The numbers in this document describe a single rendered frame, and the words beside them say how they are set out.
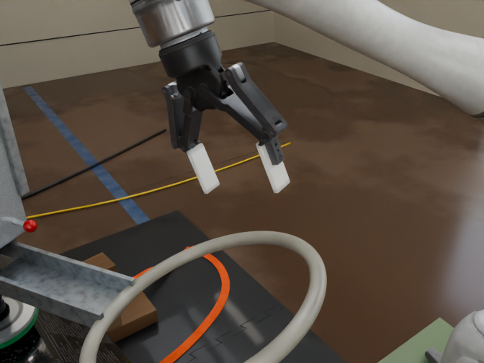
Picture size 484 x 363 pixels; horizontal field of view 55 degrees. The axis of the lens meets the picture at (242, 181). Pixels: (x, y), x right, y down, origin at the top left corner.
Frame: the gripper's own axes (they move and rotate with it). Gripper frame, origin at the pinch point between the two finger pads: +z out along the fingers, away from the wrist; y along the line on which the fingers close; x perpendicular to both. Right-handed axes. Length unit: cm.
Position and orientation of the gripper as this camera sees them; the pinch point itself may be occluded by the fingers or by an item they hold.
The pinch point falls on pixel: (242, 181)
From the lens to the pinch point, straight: 65.0
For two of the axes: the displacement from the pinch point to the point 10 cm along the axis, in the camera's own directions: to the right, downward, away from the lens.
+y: -7.1, 0.2, 7.0
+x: -6.1, 4.8, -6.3
